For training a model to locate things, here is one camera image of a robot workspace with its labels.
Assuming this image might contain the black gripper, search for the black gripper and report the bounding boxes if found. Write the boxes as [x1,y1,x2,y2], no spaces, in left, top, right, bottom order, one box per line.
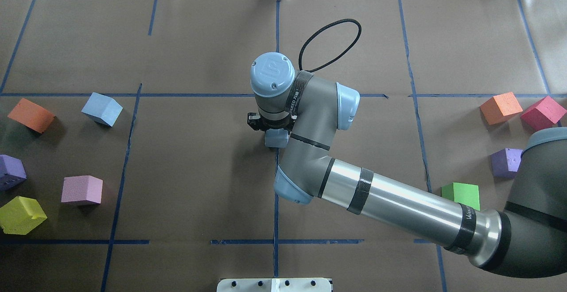
[247,113,295,131]

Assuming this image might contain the light blue block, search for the light blue block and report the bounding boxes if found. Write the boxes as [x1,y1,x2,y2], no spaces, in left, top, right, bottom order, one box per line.
[82,92,123,127]
[264,128,289,148]

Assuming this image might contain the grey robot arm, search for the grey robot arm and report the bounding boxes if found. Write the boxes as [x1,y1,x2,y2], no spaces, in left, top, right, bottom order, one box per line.
[249,52,567,278]

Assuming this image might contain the pink foam block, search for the pink foam block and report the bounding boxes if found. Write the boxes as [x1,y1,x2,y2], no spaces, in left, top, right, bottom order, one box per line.
[60,175,103,206]

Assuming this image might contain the orange block near bin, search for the orange block near bin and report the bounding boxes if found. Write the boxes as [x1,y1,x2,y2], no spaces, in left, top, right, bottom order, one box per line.
[8,98,55,134]

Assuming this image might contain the green foam block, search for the green foam block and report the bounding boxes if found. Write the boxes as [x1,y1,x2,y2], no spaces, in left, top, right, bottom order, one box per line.
[441,182,481,211]

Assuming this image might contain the orange block near red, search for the orange block near red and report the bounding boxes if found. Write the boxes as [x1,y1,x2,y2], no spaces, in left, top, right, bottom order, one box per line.
[479,92,523,125]

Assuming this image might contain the purple block near yellow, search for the purple block near yellow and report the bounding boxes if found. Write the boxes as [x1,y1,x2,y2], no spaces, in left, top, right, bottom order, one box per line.
[0,154,27,191]

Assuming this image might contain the purple block near green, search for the purple block near green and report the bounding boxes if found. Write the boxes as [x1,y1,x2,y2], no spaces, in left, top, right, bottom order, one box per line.
[489,148,523,179]

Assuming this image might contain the yellow foam block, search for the yellow foam block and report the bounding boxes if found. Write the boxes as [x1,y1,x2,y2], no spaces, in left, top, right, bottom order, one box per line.
[0,196,48,235]

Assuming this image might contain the red foam block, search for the red foam block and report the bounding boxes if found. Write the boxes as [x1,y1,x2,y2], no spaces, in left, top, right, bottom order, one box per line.
[520,96,567,131]

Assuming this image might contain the black braided cable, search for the black braided cable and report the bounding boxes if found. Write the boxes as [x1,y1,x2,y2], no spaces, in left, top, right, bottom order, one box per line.
[299,19,362,74]

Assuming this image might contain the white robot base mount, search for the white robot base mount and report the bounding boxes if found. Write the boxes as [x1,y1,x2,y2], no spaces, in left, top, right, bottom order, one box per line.
[216,277,334,292]

